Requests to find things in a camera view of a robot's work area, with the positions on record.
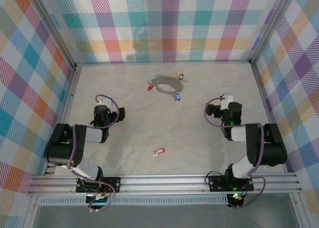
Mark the red tagged key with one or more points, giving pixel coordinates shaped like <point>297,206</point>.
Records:
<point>159,151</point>

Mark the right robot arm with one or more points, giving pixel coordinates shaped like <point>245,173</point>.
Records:
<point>271,148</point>

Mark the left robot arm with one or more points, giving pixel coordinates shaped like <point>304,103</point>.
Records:
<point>62,148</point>

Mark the blue key tag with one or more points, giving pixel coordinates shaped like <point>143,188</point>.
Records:
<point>177,97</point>

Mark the red key tag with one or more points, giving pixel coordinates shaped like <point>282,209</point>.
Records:
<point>149,87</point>

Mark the green circuit board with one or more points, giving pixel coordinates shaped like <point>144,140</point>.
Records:
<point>98,198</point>

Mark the circuit board with lit LED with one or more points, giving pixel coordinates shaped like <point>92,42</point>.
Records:
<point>235,197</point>

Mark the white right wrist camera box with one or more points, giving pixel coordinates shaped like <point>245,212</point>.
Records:
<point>226,100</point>

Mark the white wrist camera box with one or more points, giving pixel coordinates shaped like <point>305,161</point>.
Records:
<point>104,101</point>
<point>226,100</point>

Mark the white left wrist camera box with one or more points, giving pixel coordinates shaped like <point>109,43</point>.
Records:
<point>104,101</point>

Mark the aluminium floor edge rail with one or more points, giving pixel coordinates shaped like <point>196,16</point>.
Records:
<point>162,62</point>
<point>264,100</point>
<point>69,98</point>

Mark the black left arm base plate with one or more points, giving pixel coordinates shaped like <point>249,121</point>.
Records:
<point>112,184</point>

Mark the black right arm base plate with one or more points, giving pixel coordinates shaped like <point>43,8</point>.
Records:
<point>216,183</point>

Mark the aluminium mounting rail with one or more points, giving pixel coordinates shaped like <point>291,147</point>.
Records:
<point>162,183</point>

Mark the aluminium corner post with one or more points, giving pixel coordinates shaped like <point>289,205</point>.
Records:
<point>271,26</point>
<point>54,28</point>

